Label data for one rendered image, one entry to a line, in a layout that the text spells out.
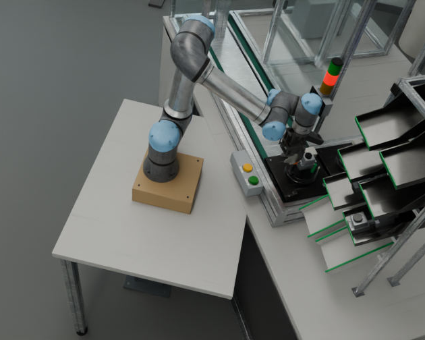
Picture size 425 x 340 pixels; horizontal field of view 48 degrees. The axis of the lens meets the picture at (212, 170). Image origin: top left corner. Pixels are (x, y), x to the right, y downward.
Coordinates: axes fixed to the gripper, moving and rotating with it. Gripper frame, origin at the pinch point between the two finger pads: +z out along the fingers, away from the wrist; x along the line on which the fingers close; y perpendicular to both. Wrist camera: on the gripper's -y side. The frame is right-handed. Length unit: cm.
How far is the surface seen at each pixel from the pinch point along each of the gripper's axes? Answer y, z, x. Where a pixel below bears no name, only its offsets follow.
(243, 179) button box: 17.9, 11.7, -3.4
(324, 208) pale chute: -3.7, 1.9, 23.8
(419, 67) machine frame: -115, 13, -60
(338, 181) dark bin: -4.3, -14.0, 22.8
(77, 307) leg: 93, 72, 8
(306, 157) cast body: -5.9, -2.0, 0.7
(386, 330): -14, 21, 69
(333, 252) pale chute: -0.1, 5.2, 40.9
